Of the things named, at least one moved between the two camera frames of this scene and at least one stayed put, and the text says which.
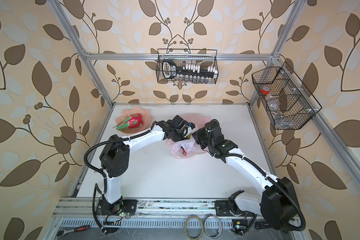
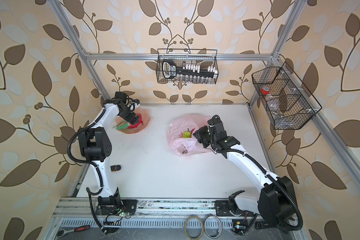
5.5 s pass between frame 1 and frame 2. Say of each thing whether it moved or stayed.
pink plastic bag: stayed
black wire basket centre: stayed
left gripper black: moved
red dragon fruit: stayed
